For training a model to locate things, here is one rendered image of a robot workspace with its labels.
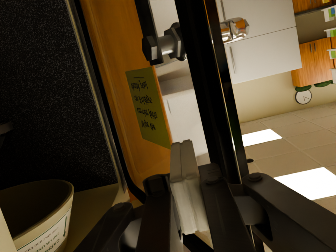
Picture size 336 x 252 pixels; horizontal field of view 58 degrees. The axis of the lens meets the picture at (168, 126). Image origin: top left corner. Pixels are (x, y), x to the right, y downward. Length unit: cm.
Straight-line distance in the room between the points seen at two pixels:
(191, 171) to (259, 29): 508
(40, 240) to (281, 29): 514
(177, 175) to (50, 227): 18
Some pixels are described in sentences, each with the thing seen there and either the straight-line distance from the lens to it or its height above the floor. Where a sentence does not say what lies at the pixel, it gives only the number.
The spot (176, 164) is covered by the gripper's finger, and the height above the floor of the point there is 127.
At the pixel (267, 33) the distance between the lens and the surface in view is 524.
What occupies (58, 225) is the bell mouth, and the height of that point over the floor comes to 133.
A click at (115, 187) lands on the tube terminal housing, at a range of 46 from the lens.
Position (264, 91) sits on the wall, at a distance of 596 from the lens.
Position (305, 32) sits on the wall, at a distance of 618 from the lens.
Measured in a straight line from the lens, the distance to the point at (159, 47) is 20.
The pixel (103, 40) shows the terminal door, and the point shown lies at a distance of 37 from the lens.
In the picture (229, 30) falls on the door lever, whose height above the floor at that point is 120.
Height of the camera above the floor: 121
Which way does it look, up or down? 11 degrees up
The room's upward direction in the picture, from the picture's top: 166 degrees clockwise
